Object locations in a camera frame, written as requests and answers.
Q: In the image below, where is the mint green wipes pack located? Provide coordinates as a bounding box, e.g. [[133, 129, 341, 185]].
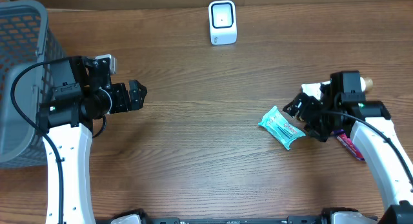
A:
[[258, 106, 305, 150]]

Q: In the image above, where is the purple Carefree pad pack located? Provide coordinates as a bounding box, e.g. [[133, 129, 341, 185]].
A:
[[332, 130, 365, 161]]

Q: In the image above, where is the white base mount left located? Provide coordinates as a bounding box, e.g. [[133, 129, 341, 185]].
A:
[[110, 209, 153, 224]]

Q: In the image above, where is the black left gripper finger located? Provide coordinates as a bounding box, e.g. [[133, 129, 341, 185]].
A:
[[130, 94, 145, 110], [128, 80, 147, 97]]

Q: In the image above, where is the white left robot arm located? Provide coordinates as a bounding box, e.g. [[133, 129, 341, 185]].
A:
[[38, 54, 147, 223]]

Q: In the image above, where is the white barcode scanner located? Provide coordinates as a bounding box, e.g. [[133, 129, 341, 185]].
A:
[[208, 0, 237, 45]]

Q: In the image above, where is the dark grey plastic basket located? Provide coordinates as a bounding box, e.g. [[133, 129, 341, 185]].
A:
[[0, 0, 67, 169]]

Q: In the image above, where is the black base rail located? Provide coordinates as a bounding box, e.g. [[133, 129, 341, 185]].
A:
[[152, 216, 325, 224]]

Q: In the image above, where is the white tube gold cap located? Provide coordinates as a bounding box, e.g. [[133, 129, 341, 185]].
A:
[[301, 77, 374, 101]]

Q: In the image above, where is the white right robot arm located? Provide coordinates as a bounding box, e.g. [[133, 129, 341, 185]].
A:
[[283, 85, 412, 223]]

